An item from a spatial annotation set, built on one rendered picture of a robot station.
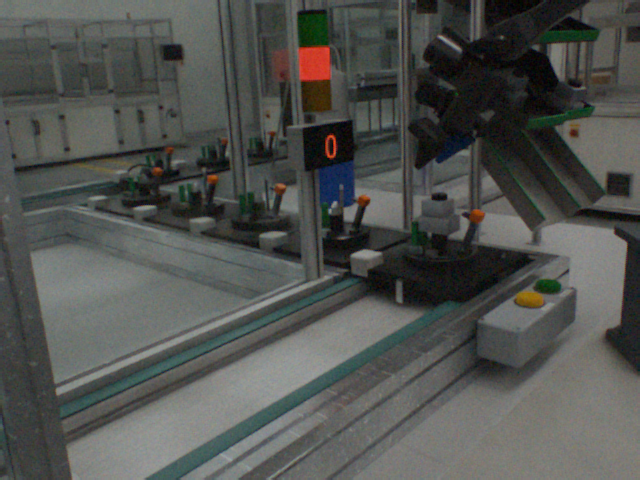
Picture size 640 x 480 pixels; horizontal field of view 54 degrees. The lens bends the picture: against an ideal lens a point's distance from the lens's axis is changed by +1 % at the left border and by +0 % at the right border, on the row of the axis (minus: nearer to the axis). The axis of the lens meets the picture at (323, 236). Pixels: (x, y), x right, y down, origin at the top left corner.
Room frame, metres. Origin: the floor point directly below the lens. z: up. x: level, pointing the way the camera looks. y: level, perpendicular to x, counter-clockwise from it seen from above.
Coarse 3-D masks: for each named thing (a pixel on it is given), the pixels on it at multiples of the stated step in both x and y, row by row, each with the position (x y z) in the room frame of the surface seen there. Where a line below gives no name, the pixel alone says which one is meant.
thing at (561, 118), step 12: (492, 60) 1.44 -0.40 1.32; (516, 60) 1.39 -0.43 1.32; (432, 72) 1.41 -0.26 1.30; (456, 84) 1.35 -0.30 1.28; (528, 84) 1.36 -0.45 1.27; (492, 96) 1.28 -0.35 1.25; (528, 96) 1.36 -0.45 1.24; (492, 108) 1.28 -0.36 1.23; (504, 108) 1.26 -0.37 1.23; (516, 108) 1.31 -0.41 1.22; (528, 108) 1.33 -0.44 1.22; (540, 108) 1.33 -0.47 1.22; (552, 108) 1.31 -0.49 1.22; (516, 120) 1.23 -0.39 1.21; (528, 120) 1.21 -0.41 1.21; (540, 120) 1.23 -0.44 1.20; (552, 120) 1.26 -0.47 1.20; (564, 120) 1.29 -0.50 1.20
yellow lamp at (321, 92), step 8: (312, 80) 1.05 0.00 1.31; (320, 80) 1.03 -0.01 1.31; (328, 80) 1.04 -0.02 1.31; (304, 88) 1.04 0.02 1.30; (312, 88) 1.03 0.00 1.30; (320, 88) 1.03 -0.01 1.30; (328, 88) 1.04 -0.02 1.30; (304, 96) 1.04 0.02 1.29; (312, 96) 1.03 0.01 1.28; (320, 96) 1.03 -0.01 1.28; (328, 96) 1.04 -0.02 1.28; (304, 104) 1.04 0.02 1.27; (312, 104) 1.03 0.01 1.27; (320, 104) 1.03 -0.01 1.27; (328, 104) 1.04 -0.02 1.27
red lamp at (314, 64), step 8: (304, 48) 1.04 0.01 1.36; (312, 48) 1.03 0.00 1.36; (320, 48) 1.03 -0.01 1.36; (328, 48) 1.05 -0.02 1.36; (304, 56) 1.04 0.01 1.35; (312, 56) 1.03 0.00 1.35; (320, 56) 1.03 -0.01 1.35; (328, 56) 1.05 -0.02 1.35; (304, 64) 1.04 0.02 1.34; (312, 64) 1.03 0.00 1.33; (320, 64) 1.03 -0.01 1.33; (328, 64) 1.04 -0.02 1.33; (304, 72) 1.04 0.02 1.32; (312, 72) 1.03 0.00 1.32; (320, 72) 1.03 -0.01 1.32; (328, 72) 1.04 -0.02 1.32
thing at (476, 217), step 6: (468, 216) 1.07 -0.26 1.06; (474, 216) 1.05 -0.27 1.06; (480, 216) 1.05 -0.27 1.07; (474, 222) 1.06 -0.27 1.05; (468, 228) 1.07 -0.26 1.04; (474, 228) 1.06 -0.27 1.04; (468, 234) 1.07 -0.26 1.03; (474, 234) 1.07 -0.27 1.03; (468, 240) 1.07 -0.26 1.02; (462, 246) 1.07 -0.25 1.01; (468, 246) 1.07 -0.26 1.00
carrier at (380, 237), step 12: (324, 204) 1.32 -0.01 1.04; (336, 204) 1.28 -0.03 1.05; (324, 216) 1.32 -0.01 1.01; (336, 216) 1.27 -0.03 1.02; (324, 228) 1.24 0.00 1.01; (336, 228) 1.27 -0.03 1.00; (348, 228) 1.29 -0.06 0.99; (360, 228) 1.25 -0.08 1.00; (372, 228) 1.35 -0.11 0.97; (384, 228) 1.35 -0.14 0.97; (324, 240) 1.22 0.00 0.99; (336, 240) 1.22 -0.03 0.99; (348, 240) 1.22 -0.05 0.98; (360, 240) 1.24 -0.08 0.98; (372, 240) 1.26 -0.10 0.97; (384, 240) 1.25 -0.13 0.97; (396, 240) 1.25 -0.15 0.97; (324, 252) 1.19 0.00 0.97; (336, 252) 1.19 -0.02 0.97; (348, 252) 1.18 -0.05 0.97; (336, 264) 1.13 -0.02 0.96; (348, 264) 1.13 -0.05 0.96
